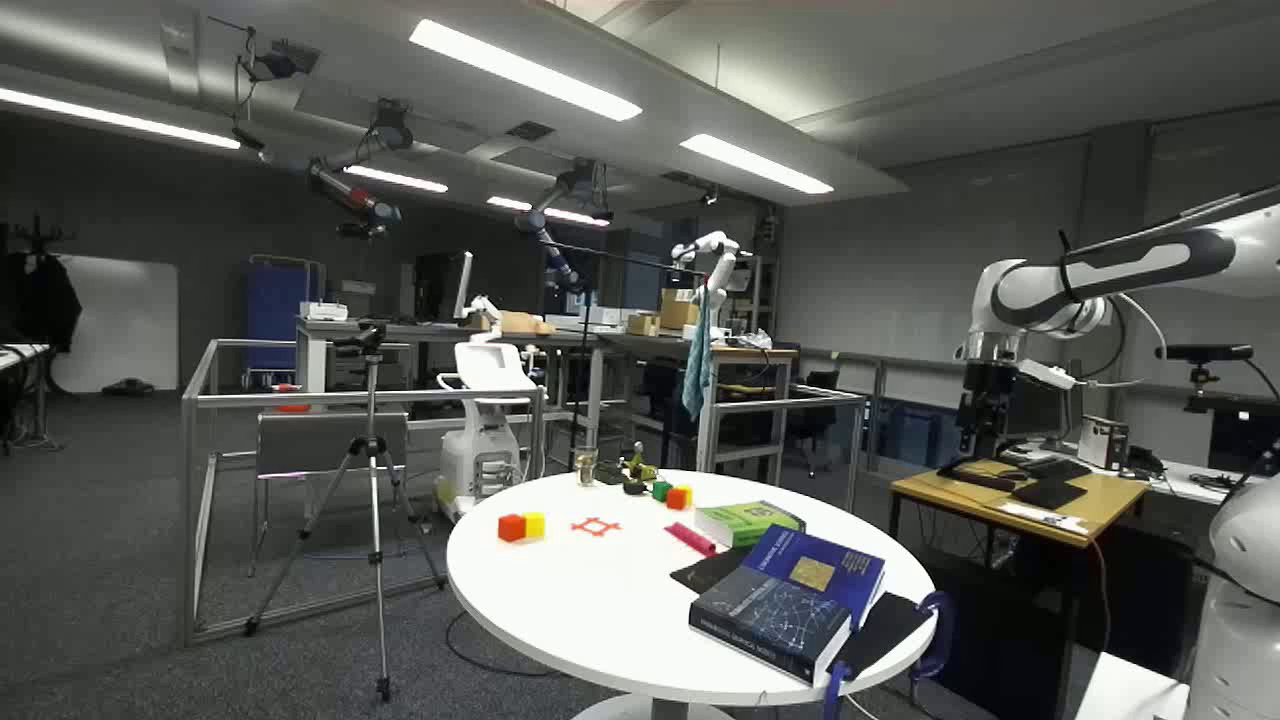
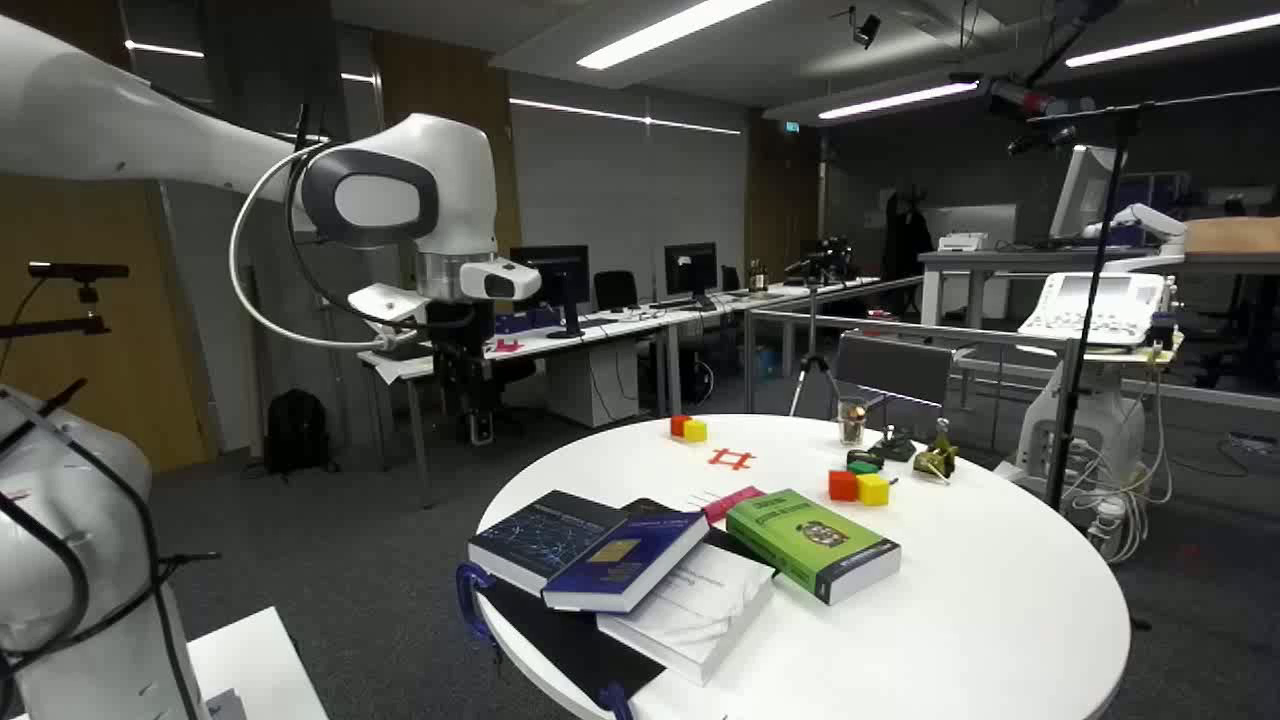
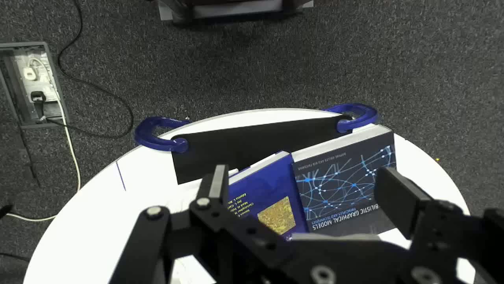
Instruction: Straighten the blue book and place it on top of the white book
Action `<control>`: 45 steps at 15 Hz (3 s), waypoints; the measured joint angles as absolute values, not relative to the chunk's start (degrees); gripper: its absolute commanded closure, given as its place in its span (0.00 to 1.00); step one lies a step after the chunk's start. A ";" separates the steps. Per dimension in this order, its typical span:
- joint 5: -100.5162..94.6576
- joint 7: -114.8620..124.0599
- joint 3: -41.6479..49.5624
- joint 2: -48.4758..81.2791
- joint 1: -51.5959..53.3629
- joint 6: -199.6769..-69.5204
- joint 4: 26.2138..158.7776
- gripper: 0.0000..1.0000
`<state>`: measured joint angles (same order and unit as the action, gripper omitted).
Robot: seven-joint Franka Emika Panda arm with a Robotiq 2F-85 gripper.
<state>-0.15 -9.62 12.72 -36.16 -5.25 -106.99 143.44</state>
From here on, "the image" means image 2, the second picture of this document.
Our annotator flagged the black backpack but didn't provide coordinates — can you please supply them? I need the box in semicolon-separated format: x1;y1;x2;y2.
259;387;337;474

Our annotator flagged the green book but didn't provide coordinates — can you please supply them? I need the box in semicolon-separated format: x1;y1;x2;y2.
726;482;903;606

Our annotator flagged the white ultrasound machine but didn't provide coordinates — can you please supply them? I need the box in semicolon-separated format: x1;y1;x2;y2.
995;136;1193;563

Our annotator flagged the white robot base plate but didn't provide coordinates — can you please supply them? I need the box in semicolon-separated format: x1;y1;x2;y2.
185;604;332;720

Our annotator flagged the black and yellow toy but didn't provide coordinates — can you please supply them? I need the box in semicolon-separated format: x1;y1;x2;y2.
907;417;960;482

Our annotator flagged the black ceiling camera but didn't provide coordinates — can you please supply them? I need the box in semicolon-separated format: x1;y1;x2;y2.
846;3;886;52

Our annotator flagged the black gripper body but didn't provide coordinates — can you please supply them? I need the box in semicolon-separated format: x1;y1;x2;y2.
424;296;506;392

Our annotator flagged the brown cardboard box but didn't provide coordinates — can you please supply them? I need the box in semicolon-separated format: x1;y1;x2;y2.
1182;210;1280;260

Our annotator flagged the black computer monitor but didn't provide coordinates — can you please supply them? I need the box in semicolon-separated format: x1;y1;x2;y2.
508;241;591;334
662;241;722;303

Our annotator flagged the black office chair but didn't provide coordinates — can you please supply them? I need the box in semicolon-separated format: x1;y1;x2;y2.
591;269;641;310

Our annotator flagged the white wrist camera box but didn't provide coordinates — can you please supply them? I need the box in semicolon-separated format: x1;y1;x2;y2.
347;280;432;328

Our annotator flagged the pink book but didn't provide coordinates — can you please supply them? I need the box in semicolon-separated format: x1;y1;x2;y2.
695;482;769;532

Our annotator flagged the black tripod pole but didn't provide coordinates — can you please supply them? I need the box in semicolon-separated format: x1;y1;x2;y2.
985;75;1163;513

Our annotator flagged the small dark object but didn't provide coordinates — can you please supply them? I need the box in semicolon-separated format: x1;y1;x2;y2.
873;418;916;463

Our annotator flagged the long white desk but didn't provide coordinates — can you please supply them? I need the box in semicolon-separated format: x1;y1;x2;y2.
358;272;925;472

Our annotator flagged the white book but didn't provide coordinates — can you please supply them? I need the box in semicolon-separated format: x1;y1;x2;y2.
591;537;781;689

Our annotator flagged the person in black clothes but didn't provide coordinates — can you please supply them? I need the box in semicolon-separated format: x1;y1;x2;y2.
876;188;938;318

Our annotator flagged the ceiling light strip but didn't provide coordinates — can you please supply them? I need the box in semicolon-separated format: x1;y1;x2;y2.
506;92;749;139
574;0;771;75
1062;6;1280;71
815;75;985;122

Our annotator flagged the black bag with blue straps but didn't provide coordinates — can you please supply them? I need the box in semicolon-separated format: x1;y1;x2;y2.
451;554;669;720

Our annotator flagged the black camera on stand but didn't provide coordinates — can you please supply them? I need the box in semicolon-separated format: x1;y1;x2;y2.
0;257;132;344

